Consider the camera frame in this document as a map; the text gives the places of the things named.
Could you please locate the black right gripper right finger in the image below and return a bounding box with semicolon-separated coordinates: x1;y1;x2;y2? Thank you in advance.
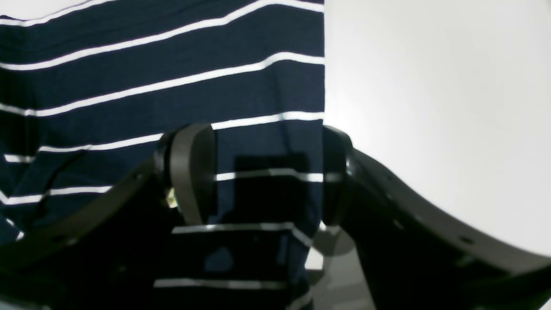
322;126;551;310

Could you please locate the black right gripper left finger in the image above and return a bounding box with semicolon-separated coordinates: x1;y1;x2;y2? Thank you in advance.
1;124;217;310

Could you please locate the navy white striped T-shirt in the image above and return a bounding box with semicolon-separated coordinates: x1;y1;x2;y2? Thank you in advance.
1;0;325;310

